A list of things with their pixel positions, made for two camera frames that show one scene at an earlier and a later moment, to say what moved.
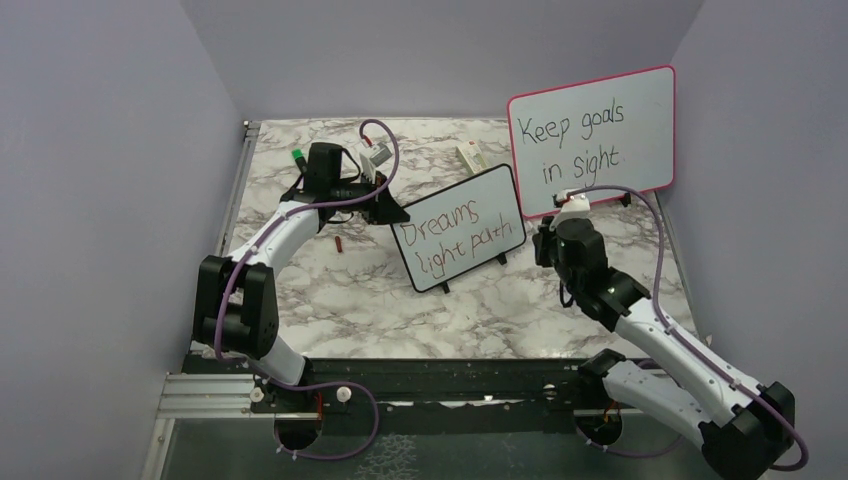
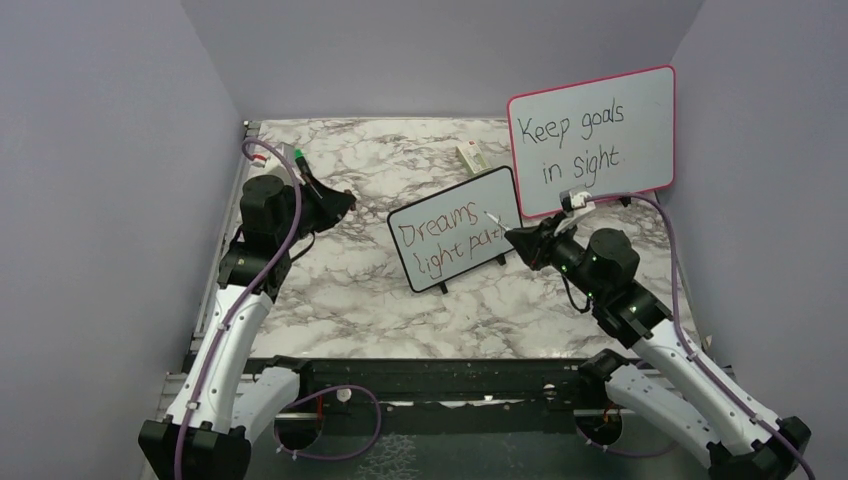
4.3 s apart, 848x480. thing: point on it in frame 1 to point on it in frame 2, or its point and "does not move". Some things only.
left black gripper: (384, 209) to (325, 199)
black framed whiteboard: (460, 228) does not move
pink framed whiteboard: (614, 131) does not move
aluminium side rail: (250, 135) does not move
